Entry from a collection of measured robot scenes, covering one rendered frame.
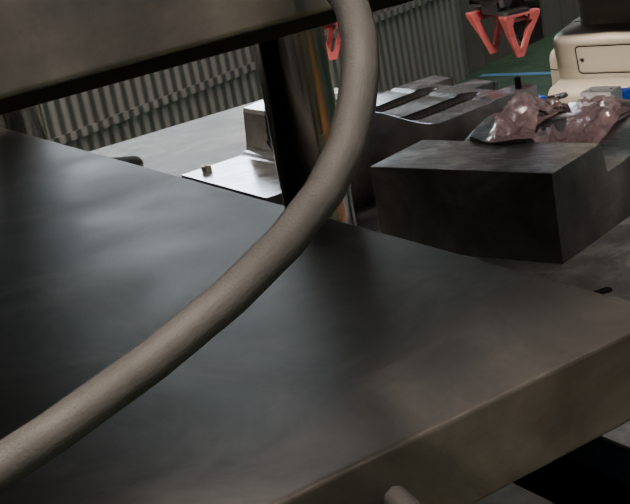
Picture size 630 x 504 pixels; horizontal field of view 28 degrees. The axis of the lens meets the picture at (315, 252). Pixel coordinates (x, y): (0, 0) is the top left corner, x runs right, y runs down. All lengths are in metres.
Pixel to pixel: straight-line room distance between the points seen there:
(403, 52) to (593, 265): 4.69
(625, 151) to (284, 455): 1.06
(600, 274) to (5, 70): 1.03
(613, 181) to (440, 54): 4.83
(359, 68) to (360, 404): 0.23
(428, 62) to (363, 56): 5.82
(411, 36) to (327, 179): 5.74
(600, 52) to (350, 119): 1.91
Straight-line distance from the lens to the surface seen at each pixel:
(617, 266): 1.44
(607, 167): 1.56
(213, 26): 0.50
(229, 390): 0.68
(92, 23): 0.48
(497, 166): 1.48
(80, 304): 0.87
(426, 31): 6.26
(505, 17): 2.02
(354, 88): 0.44
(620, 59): 2.32
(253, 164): 1.91
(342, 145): 0.43
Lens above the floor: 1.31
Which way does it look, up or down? 18 degrees down
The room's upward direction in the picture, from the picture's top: 11 degrees counter-clockwise
